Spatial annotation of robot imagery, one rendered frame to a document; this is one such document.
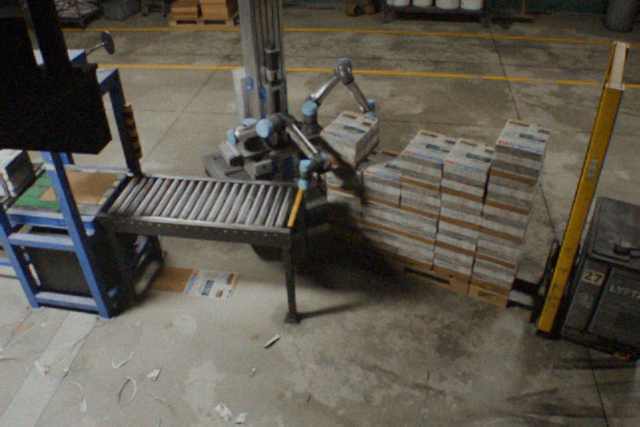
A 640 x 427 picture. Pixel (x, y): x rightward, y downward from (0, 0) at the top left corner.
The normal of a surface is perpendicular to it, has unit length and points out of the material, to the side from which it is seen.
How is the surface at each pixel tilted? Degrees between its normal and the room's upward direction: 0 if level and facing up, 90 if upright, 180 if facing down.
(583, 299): 90
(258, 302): 0
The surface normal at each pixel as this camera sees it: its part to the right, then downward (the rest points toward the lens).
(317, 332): -0.04, -0.83
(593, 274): -0.48, 0.50
